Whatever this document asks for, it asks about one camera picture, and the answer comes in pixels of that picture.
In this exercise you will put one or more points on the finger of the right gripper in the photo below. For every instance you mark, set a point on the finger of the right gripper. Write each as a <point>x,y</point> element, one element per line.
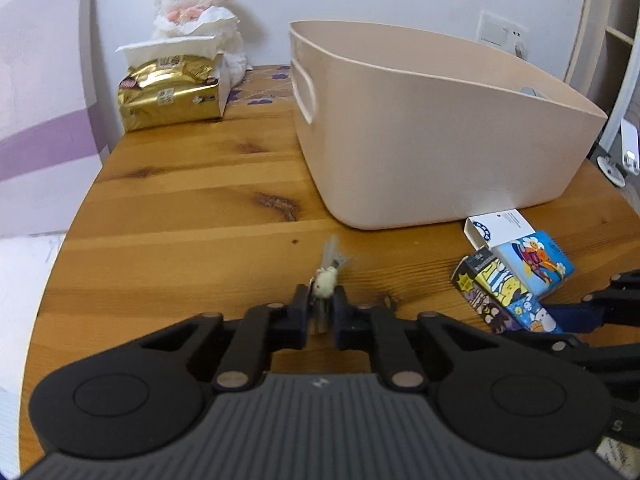
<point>576,318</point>
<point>617,366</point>

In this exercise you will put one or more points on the gold tissue pack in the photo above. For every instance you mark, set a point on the gold tissue pack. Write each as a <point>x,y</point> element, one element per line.
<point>171,81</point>

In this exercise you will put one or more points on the pink purple headboard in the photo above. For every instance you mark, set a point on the pink purple headboard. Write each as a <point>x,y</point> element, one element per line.
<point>53,140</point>

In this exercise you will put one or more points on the yellow black cartoon box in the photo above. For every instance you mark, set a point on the yellow black cartoon box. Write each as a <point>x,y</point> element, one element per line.
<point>499,297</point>

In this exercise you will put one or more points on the purple patterned table mat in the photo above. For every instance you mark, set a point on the purple patterned table mat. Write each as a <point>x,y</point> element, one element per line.
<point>262,85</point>

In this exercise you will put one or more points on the beige plastic storage basket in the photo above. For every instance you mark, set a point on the beige plastic storage basket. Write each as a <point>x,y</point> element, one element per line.
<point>402,127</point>

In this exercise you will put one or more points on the white blue small box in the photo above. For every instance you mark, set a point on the white blue small box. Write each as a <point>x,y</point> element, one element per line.
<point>496,228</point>

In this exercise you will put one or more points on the white plush bunny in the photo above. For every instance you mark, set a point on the white plush bunny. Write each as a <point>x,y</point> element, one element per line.
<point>207,18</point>

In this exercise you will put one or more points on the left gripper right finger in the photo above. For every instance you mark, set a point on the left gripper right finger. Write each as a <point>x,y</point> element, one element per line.
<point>495,393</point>

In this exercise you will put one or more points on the white wall switch socket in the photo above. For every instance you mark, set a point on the white wall switch socket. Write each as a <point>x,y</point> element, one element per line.
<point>505,35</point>

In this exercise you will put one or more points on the blue cartoon card box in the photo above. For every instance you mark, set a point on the blue cartoon card box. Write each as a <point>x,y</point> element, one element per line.
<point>537,261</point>

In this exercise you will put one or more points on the white camera stand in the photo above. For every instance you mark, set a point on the white camera stand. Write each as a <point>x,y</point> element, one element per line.
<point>616,172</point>

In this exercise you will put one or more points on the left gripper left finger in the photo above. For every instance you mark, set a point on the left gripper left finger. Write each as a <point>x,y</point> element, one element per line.
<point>140,396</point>

